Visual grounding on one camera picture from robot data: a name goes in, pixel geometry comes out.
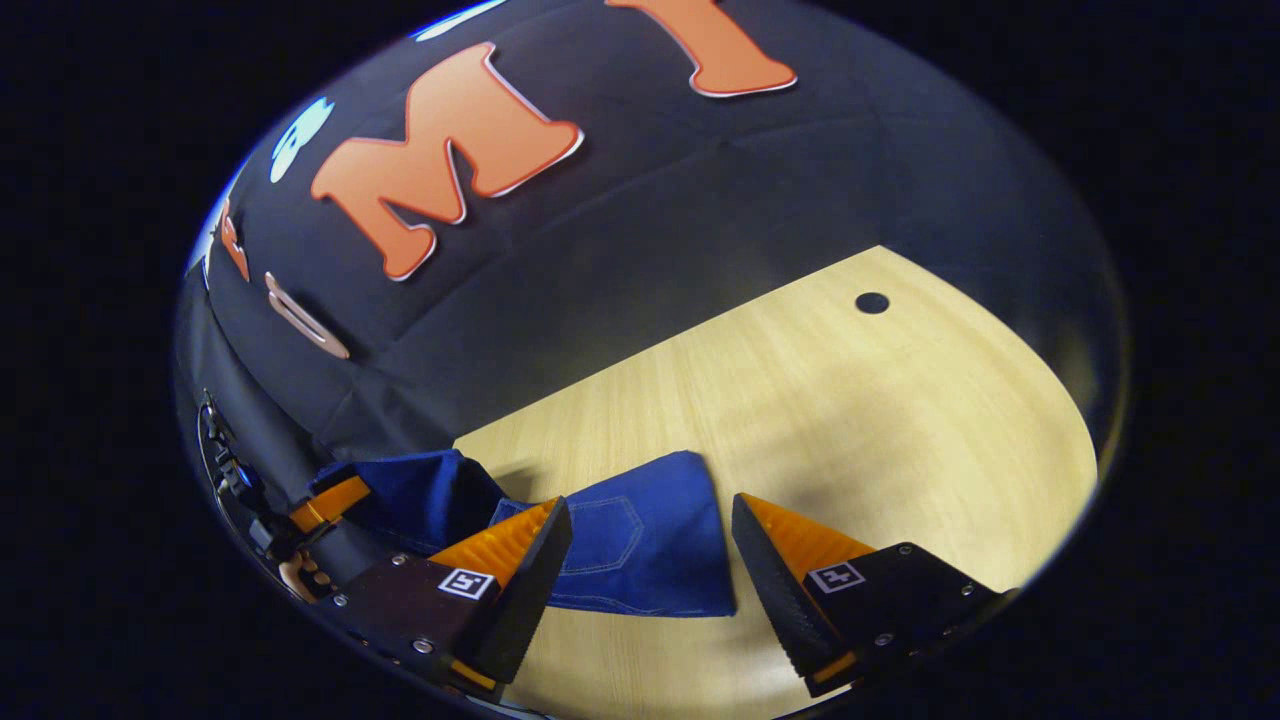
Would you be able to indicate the black backdrop cloth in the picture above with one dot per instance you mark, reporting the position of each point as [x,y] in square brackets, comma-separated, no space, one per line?
[700,180]

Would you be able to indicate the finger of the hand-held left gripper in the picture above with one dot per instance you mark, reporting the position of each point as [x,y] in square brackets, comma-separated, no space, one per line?
[330,503]

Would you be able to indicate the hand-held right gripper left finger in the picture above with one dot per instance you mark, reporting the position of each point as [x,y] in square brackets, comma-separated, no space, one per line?
[530,590]

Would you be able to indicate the blue denim jeans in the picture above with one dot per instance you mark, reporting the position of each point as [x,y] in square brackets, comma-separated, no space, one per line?
[650,540]

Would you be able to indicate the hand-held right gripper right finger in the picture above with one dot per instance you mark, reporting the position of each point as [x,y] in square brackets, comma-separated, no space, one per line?
[775,590]

